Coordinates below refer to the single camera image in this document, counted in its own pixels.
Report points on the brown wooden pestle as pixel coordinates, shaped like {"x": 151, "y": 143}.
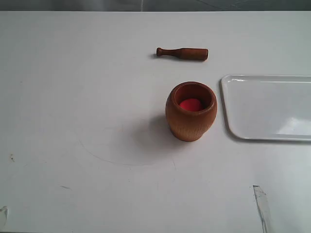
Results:
{"x": 184, "y": 53}

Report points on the brown wooden mortar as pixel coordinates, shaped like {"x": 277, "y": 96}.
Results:
{"x": 189, "y": 125}

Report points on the red ball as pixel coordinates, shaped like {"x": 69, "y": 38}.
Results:
{"x": 192, "y": 104}

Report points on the white rectangular tray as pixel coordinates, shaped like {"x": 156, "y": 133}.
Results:
{"x": 268, "y": 107}

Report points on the clear tape strip right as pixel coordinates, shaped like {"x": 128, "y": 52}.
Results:
{"x": 263, "y": 209}

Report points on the clear tape piece left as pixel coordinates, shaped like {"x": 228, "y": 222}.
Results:
{"x": 3, "y": 215}

